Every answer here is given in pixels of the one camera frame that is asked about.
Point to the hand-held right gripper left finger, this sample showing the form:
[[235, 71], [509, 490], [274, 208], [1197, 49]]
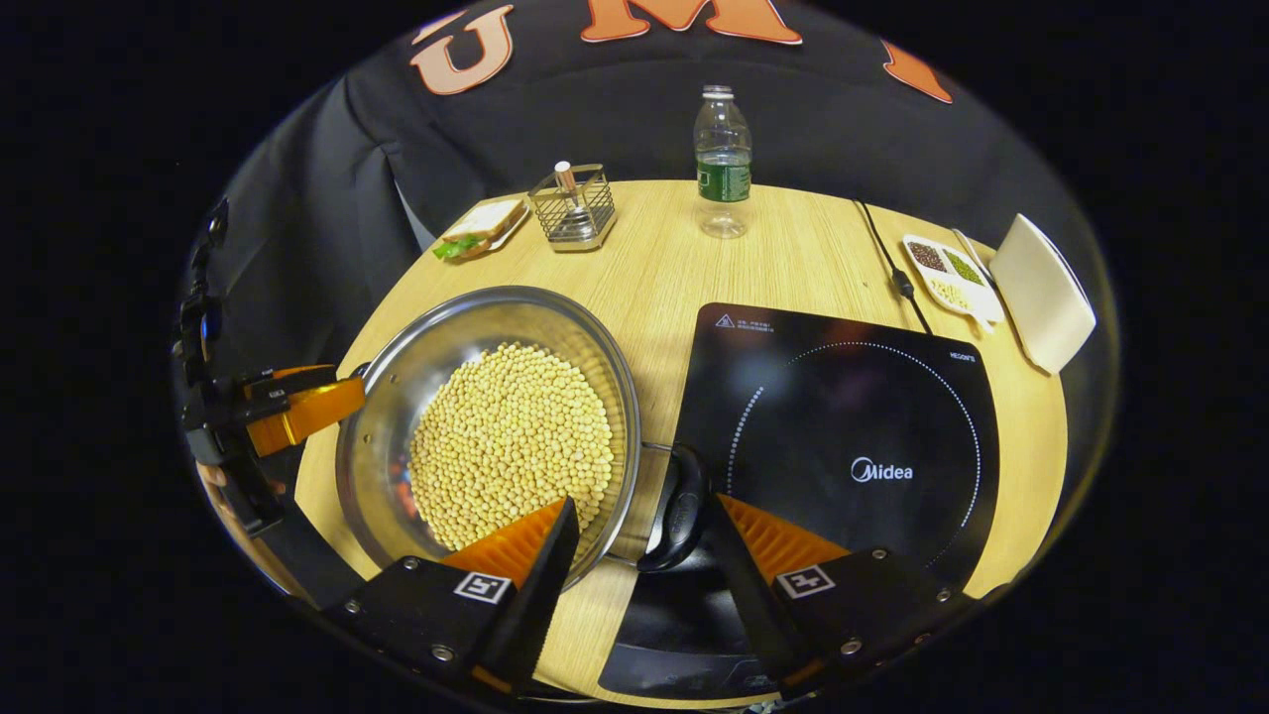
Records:
[[535, 605]]

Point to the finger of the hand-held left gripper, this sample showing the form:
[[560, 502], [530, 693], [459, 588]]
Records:
[[292, 377], [307, 415]]

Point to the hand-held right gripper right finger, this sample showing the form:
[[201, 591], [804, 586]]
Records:
[[758, 615]]

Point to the stainless steel pot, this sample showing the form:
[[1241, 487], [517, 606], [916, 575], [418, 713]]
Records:
[[387, 416]]

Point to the pile of yellow soybeans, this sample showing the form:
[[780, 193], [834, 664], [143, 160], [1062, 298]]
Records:
[[511, 436]]

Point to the black induction cooktop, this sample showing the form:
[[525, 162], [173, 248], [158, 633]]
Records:
[[843, 397]]

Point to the sandwich with lettuce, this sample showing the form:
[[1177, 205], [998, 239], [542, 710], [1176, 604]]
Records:
[[486, 220]]

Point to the small white plate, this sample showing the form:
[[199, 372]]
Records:
[[512, 236]]

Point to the small shaker bottle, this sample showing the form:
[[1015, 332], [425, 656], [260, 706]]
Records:
[[567, 188]]

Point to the white divided grain dish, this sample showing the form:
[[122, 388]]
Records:
[[947, 273]]

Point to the white toaster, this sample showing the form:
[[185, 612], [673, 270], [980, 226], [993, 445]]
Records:
[[1041, 293]]

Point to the clear plastic water bottle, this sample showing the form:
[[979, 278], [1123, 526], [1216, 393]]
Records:
[[723, 178]]

